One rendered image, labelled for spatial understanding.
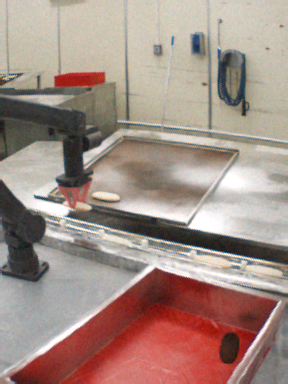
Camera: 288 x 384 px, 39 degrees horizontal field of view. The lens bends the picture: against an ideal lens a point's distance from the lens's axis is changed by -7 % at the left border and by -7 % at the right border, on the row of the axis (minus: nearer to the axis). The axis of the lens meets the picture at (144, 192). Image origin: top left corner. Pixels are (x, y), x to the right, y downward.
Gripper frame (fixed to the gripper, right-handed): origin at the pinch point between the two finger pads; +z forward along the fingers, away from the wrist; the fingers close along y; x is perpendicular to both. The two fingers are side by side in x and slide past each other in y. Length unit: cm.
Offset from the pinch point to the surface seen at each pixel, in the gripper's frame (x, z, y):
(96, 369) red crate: -36, 10, -45
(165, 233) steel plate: -21.0, 11.3, 14.7
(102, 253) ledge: -14.7, 7.6, -9.5
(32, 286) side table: -5.2, 11.0, -28.3
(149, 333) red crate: -40, 10, -30
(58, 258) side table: -1.9, 11.1, -13.1
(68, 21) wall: 298, -74, 370
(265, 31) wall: 28, -57, 370
